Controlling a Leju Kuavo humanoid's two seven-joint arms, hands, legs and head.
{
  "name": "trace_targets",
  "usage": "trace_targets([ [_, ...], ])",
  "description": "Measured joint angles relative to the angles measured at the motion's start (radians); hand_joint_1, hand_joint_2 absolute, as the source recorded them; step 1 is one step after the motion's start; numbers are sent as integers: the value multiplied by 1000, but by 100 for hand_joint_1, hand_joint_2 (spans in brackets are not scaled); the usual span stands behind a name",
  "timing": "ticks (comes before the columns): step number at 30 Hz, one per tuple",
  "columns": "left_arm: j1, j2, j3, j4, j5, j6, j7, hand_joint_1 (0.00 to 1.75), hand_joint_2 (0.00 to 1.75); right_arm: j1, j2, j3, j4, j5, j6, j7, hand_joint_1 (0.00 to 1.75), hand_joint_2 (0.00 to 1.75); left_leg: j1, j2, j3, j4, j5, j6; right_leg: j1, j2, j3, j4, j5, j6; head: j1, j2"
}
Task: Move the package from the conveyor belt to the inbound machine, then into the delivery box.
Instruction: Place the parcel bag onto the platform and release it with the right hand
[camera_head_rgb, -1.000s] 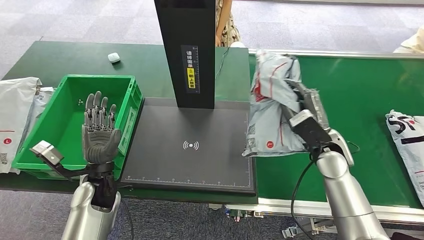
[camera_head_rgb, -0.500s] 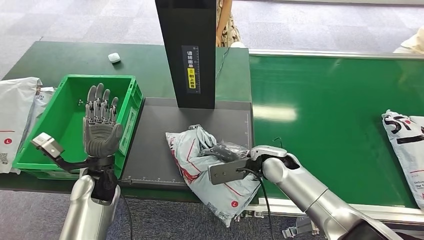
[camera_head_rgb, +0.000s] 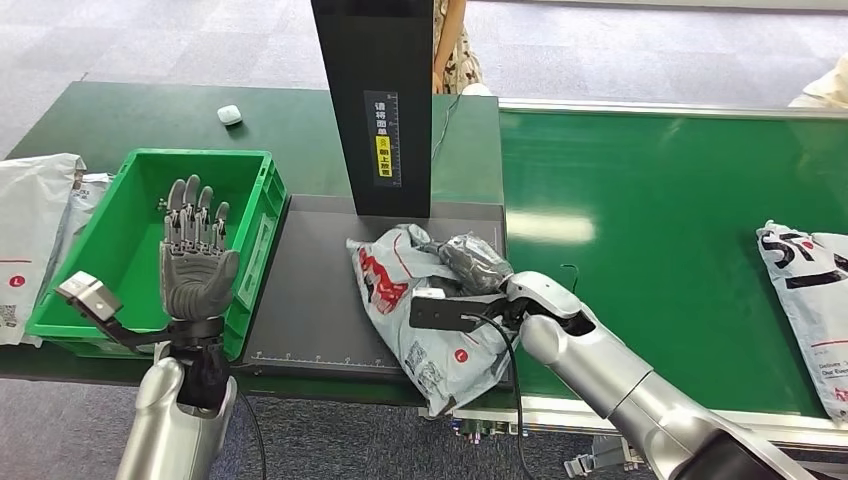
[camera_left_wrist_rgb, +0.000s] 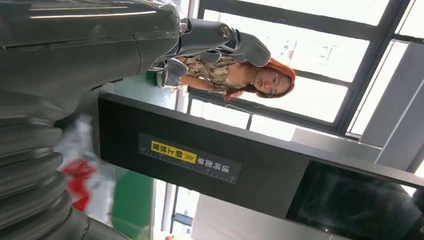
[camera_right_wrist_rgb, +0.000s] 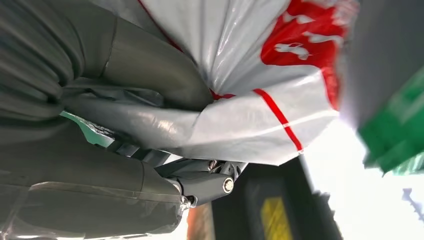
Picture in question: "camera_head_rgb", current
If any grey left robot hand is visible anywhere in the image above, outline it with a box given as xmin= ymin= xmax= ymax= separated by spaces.
xmin=158 ymin=174 xmax=241 ymax=324

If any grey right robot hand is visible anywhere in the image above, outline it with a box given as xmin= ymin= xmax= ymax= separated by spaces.
xmin=423 ymin=231 xmax=517 ymax=297

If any grey package with red print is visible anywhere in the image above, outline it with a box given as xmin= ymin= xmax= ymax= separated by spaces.
xmin=346 ymin=223 xmax=525 ymax=419

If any green plastic delivery box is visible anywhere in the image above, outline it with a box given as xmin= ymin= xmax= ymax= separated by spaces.
xmin=25 ymin=148 xmax=289 ymax=362

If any clear grey plastic package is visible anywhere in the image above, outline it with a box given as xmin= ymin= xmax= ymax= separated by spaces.
xmin=39 ymin=172 xmax=115 ymax=283

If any white package with red dot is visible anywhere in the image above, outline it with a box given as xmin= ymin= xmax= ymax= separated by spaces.
xmin=0 ymin=153 xmax=87 ymax=348

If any green conveyor belt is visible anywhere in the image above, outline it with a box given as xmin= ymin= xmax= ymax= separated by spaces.
xmin=453 ymin=97 xmax=848 ymax=453

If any black inbound machine tower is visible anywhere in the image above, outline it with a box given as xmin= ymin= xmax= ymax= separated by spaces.
xmin=310 ymin=0 xmax=435 ymax=220

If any white package with black print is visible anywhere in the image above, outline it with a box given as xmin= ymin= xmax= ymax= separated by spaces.
xmin=756 ymin=220 xmax=848 ymax=425

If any yellow and black tower label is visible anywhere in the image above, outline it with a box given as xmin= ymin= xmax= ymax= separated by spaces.
xmin=363 ymin=89 xmax=403 ymax=189

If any green table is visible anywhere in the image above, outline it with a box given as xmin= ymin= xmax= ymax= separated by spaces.
xmin=0 ymin=81 xmax=506 ymax=408

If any person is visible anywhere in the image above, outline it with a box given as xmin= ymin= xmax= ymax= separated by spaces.
xmin=431 ymin=0 xmax=493 ymax=97
xmin=788 ymin=56 xmax=848 ymax=111

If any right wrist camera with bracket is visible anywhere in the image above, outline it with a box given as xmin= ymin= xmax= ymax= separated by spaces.
xmin=409 ymin=287 xmax=526 ymax=334

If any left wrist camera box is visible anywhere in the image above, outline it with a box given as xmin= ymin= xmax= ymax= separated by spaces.
xmin=54 ymin=270 xmax=177 ymax=354

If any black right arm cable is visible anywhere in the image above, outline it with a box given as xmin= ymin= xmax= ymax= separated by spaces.
xmin=461 ymin=312 xmax=535 ymax=480

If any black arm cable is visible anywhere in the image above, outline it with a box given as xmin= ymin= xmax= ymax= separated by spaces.
xmin=235 ymin=390 xmax=268 ymax=480
xmin=461 ymin=312 xmax=535 ymax=480

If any black machine base plate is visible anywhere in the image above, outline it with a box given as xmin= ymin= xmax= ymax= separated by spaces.
xmin=241 ymin=193 xmax=515 ymax=387

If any thin black table cable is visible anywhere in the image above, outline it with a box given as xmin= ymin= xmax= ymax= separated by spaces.
xmin=430 ymin=92 xmax=464 ymax=162

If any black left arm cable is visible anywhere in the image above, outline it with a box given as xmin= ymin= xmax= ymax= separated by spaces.
xmin=235 ymin=390 xmax=268 ymax=480

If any grey conveyor bracket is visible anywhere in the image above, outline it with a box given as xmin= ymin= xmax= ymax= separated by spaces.
xmin=563 ymin=435 xmax=645 ymax=480

